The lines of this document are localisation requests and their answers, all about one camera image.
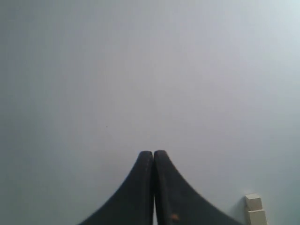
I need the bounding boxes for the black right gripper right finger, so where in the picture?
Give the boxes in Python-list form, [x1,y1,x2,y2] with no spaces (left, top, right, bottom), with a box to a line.
[153,150,240,225]

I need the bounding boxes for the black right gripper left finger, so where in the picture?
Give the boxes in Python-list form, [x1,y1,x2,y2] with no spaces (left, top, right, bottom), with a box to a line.
[80,151,154,225]

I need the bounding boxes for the stacked wooden blocks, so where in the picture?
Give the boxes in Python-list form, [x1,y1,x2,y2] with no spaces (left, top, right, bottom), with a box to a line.
[245,193,268,225]

